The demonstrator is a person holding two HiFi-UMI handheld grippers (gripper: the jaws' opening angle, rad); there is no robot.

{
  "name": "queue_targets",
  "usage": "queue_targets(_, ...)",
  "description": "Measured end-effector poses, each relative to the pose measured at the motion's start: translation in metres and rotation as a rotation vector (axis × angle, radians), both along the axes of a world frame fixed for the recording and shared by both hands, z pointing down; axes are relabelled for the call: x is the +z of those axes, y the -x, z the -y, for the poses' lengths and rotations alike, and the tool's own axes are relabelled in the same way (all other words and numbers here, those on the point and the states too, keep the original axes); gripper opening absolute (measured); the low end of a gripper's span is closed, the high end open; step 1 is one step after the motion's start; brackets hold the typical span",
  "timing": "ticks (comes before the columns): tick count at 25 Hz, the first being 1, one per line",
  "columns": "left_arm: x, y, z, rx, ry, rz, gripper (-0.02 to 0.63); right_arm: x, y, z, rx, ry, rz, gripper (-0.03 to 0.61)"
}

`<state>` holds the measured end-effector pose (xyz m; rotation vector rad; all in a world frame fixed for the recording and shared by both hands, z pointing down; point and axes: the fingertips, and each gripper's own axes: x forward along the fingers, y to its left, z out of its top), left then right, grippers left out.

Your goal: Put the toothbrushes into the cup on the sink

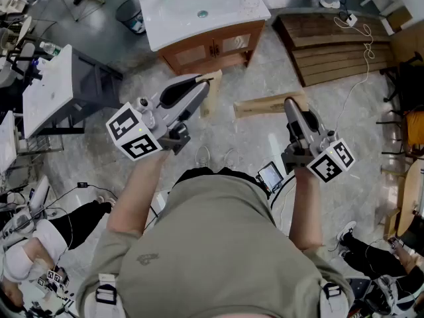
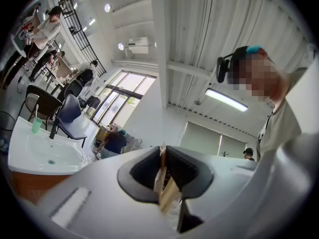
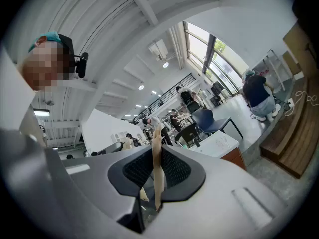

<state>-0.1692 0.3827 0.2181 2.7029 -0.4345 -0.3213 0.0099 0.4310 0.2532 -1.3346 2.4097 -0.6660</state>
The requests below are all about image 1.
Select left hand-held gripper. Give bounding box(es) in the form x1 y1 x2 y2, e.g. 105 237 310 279
105 74 212 162

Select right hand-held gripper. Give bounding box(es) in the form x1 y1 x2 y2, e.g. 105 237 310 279
281 97 356 184

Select person's left forearm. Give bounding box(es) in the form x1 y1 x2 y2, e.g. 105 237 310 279
105 148 186 235

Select person's right forearm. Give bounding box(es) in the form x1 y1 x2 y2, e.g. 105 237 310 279
288 170 325 252

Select wooden vanity cabinet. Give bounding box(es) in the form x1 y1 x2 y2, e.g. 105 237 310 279
158 20 266 76

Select person's left shoe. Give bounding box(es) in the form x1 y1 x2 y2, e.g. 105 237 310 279
194 145 212 169

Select person's shoe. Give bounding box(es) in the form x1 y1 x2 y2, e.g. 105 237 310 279
224 148 240 170
194 145 212 169

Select small black monitor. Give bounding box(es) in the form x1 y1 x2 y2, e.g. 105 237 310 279
256 160 285 195

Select white sink basin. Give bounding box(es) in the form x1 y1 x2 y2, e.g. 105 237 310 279
138 0 272 52

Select wooden plank platform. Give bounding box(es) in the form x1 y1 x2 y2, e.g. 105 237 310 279
271 11 394 87

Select person's right shoe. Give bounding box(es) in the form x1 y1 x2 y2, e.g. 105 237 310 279
224 148 240 170

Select person's legs in black shorts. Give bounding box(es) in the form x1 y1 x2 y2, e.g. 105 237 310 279
174 166 271 198

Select grey cabinet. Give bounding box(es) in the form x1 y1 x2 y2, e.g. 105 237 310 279
42 47 124 136

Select black mesh waste bin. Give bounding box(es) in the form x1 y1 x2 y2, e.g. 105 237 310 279
115 0 147 35

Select orange stool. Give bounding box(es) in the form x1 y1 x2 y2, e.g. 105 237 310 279
402 109 424 148

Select black chair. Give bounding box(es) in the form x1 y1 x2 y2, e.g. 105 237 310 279
376 51 424 112

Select round wooden table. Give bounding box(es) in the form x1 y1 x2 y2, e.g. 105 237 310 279
396 159 424 238

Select white marble counter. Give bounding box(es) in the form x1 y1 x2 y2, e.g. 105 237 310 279
22 44 74 139
0 111 17 175

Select clear water bottle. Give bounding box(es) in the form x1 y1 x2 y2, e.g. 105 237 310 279
39 40 63 58

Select person's olive shirt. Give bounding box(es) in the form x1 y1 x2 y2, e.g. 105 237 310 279
75 169 356 318

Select white cable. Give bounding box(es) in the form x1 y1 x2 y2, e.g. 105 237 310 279
333 7 375 135

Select white shoulder strap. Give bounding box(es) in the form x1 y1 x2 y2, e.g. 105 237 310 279
319 282 348 318
95 272 117 318

